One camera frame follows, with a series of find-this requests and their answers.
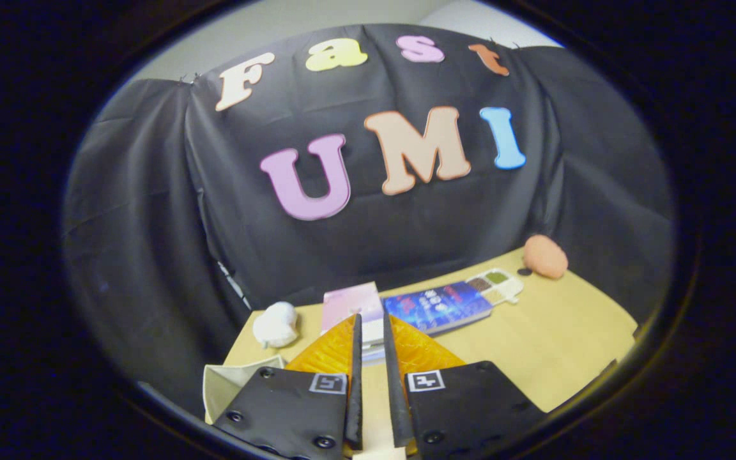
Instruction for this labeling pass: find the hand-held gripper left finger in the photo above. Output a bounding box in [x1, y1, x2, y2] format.
[213, 313, 364, 460]

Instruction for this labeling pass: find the orange sponge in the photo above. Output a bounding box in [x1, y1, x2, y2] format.
[523, 234, 569, 280]

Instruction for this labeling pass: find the blue cover book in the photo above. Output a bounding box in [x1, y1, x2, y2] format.
[382, 281, 494, 336]

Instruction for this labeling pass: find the black backdrop cloth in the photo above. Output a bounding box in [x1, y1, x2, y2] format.
[61, 24, 675, 410]

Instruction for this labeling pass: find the white compartment tray with grains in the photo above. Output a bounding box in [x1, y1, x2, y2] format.
[467, 268, 525, 305]

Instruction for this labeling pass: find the white plush toy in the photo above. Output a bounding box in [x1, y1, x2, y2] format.
[252, 302, 299, 349]

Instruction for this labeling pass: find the grey fabric storage box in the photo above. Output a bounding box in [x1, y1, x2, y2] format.
[202, 356, 287, 424]

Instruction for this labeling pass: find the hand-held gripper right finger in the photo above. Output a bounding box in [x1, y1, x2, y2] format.
[382, 312, 546, 457]

